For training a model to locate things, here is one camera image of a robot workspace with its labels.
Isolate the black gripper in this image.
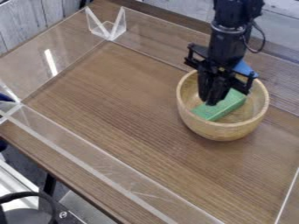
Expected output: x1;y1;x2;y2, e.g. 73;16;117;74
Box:
184;22;257;106

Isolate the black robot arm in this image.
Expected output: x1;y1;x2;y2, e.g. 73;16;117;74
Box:
184;0;265;106

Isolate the green rectangular block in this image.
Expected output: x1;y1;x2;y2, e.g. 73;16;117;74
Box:
190;89;247;122

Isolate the light wooden bowl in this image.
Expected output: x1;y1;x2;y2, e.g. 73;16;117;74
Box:
174;70;269;141

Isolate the black table leg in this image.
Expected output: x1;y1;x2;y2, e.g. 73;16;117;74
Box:
42;174;57;196

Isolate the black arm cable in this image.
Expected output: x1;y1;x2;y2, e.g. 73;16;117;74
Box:
240;20;267;54

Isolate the clear acrylic tray wall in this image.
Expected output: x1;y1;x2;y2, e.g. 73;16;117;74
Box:
0;0;299;224

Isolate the grey metal base plate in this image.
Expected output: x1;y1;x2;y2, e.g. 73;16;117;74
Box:
58;191;117;224

